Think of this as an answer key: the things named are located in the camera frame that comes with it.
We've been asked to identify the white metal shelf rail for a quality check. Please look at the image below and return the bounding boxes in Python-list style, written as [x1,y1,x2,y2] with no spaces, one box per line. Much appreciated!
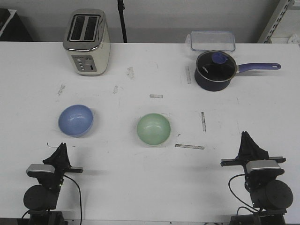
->
[257,0,300,44]

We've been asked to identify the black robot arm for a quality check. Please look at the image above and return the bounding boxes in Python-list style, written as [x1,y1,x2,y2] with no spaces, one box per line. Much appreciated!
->
[23,142,83,225]
[60,131,293,224]

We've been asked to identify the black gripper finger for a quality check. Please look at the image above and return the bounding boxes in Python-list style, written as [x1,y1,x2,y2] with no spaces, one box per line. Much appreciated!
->
[246,132,269,160]
[237,131,248,159]
[63,143,71,167]
[43,142,64,165]

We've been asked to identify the black tripod pole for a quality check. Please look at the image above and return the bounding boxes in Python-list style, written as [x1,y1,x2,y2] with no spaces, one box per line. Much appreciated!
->
[117,0,128,43]

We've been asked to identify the clear plastic food container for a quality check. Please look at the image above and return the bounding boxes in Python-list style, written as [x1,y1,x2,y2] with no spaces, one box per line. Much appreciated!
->
[185,30,236,52]

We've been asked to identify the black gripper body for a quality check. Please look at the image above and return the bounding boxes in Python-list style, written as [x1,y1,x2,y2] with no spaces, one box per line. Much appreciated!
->
[37,166,83,191]
[220,157,286,188]

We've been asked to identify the blue bowl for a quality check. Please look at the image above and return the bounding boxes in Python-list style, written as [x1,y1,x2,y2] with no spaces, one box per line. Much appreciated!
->
[58,105,94,137]

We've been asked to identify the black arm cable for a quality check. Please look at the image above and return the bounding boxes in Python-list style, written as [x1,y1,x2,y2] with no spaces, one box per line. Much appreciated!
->
[228,173,261,218]
[21,174,83,225]

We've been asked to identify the cream two-slot toaster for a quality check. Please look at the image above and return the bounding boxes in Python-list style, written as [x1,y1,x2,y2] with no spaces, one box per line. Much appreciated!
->
[63,8,111,76]

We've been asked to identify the dark blue saucepan with lid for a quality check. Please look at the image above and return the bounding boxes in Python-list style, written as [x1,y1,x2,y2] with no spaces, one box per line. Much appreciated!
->
[194,50,281,91]

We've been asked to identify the green bowl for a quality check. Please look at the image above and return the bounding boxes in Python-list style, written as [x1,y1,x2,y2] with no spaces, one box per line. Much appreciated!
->
[136,113,171,146]

